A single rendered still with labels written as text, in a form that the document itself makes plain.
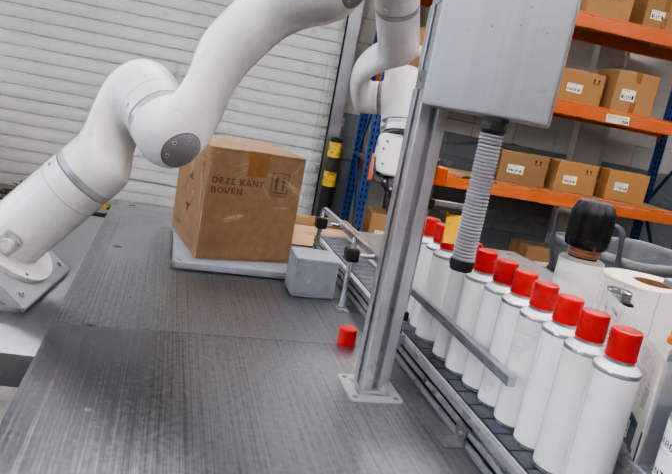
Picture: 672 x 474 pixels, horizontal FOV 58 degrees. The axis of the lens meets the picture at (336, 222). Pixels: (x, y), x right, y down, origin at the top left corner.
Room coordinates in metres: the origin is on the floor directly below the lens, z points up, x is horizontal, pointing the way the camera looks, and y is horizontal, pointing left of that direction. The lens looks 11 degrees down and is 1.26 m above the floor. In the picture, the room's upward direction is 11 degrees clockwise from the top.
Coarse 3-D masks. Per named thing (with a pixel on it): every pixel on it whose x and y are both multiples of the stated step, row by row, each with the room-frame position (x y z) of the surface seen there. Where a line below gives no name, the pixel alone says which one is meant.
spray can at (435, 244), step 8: (440, 224) 1.11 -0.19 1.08; (440, 232) 1.10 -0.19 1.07; (440, 240) 1.10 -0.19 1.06; (432, 248) 1.10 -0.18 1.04; (424, 256) 1.12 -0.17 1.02; (424, 264) 1.11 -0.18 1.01; (424, 272) 1.10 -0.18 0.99; (424, 280) 1.10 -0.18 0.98; (424, 288) 1.10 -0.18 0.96; (416, 304) 1.11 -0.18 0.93; (416, 312) 1.10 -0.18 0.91; (416, 320) 1.10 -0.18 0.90
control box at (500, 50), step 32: (448, 0) 0.85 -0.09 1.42; (480, 0) 0.84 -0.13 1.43; (512, 0) 0.83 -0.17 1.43; (544, 0) 0.81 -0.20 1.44; (576, 0) 0.80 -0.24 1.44; (448, 32) 0.85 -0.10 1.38; (480, 32) 0.84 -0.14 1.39; (512, 32) 0.82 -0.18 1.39; (544, 32) 0.81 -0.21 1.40; (448, 64) 0.85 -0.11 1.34; (480, 64) 0.83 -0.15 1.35; (512, 64) 0.82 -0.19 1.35; (544, 64) 0.81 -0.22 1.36; (448, 96) 0.84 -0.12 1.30; (480, 96) 0.83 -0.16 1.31; (512, 96) 0.82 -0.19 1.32; (544, 96) 0.80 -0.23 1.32
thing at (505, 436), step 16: (336, 240) 1.74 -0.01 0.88; (352, 272) 1.43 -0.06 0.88; (368, 272) 1.45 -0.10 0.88; (368, 288) 1.31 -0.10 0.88; (464, 400) 0.84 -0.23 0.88; (480, 416) 0.79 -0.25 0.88; (496, 432) 0.76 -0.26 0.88; (512, 432) 0.77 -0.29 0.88; (512, 448) 0.72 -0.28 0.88; (528, 464) 0.69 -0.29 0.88
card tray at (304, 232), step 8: (296, 216) 2.09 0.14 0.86; (304, 216) 2.09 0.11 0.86; (312, 216) 2.10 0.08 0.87; (296, 224) 2.08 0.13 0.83; (304, 224) 2.10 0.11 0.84; (312, 224) 2.10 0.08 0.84; (296, 232) 1.95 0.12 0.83; (304, 232) 1.97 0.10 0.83; (312, 232) 2.00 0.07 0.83; (328, 232) 2.05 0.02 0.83; (336, 232) 2.07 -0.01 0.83; (296, 240) 1.84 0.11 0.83; (304, 240) 1.86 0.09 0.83; (312, 240) 1.88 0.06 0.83
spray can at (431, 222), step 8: (432, 224) 1.15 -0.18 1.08; (424, 232) 1.16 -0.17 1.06; (432, 232) 1.15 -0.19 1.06; (424, 240) 1.15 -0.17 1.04; (432, 240) 1.15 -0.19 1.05; (424, 248) 1.14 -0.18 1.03; (416, 272) 1.14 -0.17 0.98; (416, 280) 1.14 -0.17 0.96; (408, 304) 1.15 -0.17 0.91; (408, 320) 1.14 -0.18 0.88
